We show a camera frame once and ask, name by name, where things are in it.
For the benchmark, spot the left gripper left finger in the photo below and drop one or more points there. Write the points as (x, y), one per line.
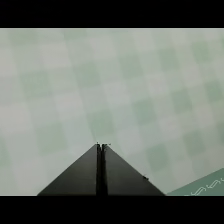
(80, 176)

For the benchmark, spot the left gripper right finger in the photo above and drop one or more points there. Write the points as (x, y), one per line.
(126, 176)

